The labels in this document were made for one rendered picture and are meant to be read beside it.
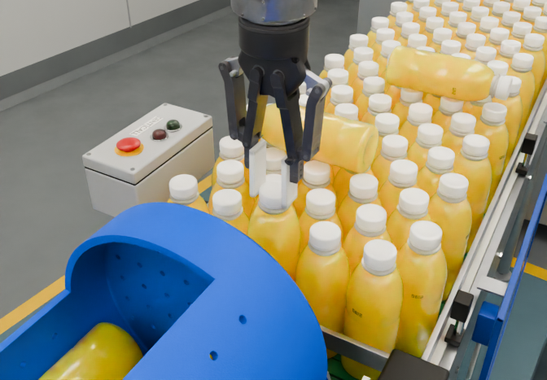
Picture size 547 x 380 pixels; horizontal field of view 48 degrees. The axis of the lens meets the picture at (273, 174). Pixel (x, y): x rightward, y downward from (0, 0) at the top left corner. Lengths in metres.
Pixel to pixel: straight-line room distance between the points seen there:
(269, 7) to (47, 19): 3.30
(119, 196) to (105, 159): 0.06
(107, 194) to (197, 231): 0.42
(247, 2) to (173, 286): 0.30
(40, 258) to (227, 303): 2.06
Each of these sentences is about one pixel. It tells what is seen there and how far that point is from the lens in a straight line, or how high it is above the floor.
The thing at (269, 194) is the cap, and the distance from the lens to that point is 0.75.
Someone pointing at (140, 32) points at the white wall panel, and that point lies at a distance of 4.33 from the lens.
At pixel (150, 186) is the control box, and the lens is 0.93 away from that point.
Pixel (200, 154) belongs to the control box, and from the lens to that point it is 1.01.
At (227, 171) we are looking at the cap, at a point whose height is 1.10.
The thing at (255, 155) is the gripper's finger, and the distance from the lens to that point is 0.73.
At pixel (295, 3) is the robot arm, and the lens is 0.61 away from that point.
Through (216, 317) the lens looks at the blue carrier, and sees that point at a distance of 0.50.
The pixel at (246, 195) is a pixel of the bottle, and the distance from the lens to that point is 0.88.
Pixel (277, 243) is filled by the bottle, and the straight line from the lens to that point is 0.77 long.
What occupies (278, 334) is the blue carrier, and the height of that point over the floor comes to 1.18.
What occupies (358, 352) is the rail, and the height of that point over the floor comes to 0.97.
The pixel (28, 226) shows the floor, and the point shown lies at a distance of 2.72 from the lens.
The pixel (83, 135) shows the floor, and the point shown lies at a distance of 3.30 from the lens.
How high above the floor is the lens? 1.58
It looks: 34 degrees down
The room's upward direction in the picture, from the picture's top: straight up
